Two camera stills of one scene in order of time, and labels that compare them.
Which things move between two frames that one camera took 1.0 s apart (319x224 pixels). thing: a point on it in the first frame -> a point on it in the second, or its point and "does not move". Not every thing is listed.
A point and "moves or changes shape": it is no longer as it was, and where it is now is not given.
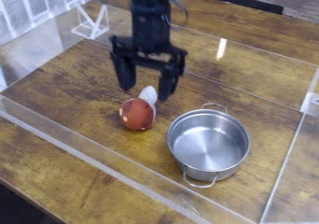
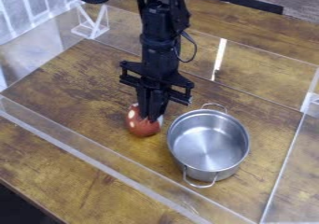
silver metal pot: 208,141 does not move
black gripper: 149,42 -> 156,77
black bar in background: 241,1 does not move
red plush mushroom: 137,110 moves or changes shape
